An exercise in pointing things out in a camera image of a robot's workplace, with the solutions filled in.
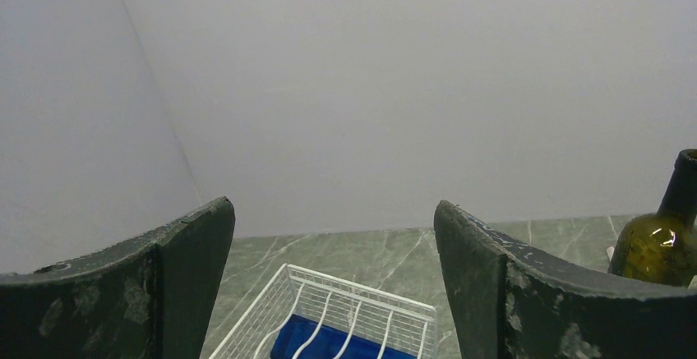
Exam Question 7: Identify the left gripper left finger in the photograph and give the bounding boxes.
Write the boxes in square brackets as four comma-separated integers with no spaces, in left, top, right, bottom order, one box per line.
[1,196,235,358]

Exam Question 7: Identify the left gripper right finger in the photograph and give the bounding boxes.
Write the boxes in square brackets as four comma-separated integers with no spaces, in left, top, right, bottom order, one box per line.
[433,200,696,358]

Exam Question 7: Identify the dark green wine bottle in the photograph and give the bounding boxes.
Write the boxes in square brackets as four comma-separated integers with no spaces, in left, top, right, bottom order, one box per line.
[607,149,696,288]

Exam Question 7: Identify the blue clear bottle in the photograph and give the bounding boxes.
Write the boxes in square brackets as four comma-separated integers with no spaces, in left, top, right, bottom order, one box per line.
[267,315,428,358]

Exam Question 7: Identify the white wire wine rack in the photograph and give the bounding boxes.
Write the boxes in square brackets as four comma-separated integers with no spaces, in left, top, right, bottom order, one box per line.
[211,264,439,358]

